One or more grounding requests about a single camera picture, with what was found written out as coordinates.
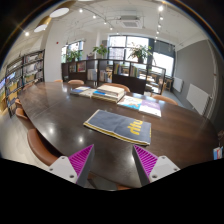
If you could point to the small blue box right edge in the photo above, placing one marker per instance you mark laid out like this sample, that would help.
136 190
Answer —
218 153

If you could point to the dark blue folded towel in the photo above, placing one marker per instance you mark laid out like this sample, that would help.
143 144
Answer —
121 127

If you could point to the black low bookshelf divider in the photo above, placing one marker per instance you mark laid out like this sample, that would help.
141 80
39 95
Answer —
138 77

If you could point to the brown chair far left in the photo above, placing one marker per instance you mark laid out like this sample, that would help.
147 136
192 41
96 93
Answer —
78 82

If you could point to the ceiling air conditioner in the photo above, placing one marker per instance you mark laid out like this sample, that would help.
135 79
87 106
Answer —
129 21

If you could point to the brown leather chair near left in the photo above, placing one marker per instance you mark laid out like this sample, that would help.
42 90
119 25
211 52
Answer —
42 150

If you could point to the colourful picture book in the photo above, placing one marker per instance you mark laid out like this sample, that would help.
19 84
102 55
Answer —
130 102

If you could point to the potted plant left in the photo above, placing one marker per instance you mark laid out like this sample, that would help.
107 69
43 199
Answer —
100 51

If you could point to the purple white book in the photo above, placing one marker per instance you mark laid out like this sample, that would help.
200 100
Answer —
150 108

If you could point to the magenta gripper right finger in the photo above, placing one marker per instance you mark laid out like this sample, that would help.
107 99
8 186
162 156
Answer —
151 167

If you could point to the brown chair far middle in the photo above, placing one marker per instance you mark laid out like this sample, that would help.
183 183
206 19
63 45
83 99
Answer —
119 86

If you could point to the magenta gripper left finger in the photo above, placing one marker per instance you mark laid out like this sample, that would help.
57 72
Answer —
74 168

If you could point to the tall black wall bookshelf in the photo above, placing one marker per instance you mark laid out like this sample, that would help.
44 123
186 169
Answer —
24 70

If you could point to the brown chair left middle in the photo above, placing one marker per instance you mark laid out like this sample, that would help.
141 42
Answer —
21 114

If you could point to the potted plant right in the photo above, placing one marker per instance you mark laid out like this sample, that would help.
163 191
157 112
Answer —
141 52

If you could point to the brown chair far right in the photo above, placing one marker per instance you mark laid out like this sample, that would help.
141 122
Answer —
164 99

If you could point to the stack of books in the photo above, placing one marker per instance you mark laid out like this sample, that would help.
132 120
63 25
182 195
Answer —
110 93

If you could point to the white wall radiator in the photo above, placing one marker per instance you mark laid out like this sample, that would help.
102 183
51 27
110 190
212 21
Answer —
198 98

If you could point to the blue magazine on table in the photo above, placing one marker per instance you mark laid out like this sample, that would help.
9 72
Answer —
78 90

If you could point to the potted plant by window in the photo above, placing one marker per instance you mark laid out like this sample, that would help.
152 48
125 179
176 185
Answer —
73 55

